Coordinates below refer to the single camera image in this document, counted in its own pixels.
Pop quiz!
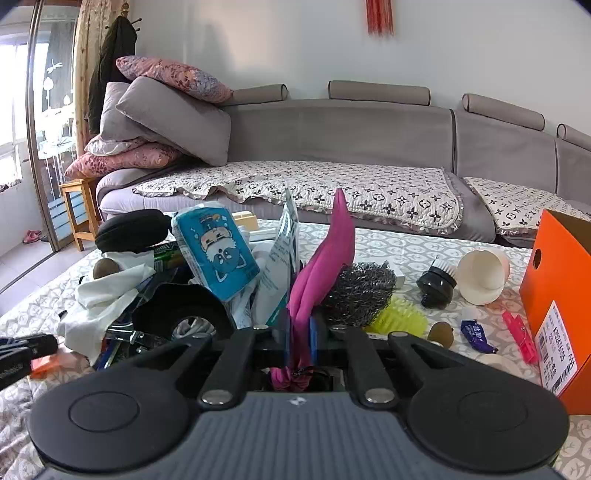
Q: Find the dark hanging coat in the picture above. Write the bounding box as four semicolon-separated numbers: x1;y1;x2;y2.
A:
88;16;137;135

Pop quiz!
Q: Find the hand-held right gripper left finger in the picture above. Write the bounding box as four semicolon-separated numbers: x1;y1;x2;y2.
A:
108;311;296;410

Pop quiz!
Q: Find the white cloth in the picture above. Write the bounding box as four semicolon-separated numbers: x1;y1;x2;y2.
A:
58;263;156;365

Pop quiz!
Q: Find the pink and grey floral pillow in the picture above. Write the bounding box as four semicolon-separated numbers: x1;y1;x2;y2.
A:
115;55;234;103

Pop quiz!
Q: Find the orange plastic packet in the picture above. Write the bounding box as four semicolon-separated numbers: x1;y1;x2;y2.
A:
30;353;71;380

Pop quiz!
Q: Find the steel wool scourer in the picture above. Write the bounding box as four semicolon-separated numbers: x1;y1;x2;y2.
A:
321;261;398;326

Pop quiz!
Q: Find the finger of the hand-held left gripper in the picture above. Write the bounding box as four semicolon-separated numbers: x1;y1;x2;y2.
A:
0;334;59;359

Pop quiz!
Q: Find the black zip pouch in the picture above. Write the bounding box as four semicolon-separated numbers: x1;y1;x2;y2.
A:
95;209;167;254

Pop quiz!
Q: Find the pink clip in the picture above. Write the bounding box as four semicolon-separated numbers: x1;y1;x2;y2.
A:
502;310;539;366

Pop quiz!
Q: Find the small grey cushion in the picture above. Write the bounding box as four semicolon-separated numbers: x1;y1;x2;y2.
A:
99;82;140;144

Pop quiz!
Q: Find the large grey cushion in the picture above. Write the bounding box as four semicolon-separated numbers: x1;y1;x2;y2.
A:
115;76;232;167

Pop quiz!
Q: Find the beige curtain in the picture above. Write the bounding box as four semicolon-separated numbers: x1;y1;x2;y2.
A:
74;0;135;144

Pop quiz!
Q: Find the black wavy-edged bowl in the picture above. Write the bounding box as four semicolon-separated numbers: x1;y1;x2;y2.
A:
131;281;236;345

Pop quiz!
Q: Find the purple snack wrapper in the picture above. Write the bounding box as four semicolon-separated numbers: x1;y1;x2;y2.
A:
460;318;493;354

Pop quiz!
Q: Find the short patterned sofa cover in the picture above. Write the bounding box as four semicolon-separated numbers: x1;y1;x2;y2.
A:
462;176;574;236

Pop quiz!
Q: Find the long patterned sofa cover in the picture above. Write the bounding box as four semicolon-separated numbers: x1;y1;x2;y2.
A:
133;161;465;234

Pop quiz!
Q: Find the grey sofa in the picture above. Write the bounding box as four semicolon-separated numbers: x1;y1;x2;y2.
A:
95;79;591;250

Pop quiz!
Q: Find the black and white round brush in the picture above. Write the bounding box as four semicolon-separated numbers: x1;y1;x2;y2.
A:
416;258;459;309

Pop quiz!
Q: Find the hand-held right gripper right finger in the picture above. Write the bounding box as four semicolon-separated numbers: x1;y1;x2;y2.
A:
309;314;490;409

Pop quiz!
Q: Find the white cup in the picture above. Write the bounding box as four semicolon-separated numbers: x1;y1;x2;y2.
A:
456;249;510;306

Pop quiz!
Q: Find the orange cardboard box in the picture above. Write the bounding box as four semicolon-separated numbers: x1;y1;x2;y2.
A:
519;209;591;416

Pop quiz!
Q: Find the wooden stool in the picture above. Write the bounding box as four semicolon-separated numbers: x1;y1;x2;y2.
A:
59;178;103;253

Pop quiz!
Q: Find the desktop with leaf-print cloth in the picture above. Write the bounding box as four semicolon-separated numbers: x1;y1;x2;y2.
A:
0;217;591;480

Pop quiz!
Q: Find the glass sliding door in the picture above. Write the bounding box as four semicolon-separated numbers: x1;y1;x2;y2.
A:
28;0;82;253

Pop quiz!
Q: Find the magenta cloth bag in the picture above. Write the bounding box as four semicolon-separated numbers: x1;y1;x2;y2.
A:
270;188;356;393

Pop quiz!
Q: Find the white pillow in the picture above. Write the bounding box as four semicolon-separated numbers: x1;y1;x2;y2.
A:
85;137;149;156

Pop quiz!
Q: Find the white and teal plastic bag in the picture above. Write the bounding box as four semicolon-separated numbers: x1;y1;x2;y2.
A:
256;185;302;325

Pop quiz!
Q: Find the yellow-green bristle brush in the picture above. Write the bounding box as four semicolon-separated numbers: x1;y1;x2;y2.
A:
365;295;428;338

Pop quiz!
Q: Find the blue tissue pack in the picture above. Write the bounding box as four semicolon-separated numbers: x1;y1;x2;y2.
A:
172;200;260;304

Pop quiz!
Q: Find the red hanging tassel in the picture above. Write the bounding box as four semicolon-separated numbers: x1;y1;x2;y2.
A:
365;0;396;36

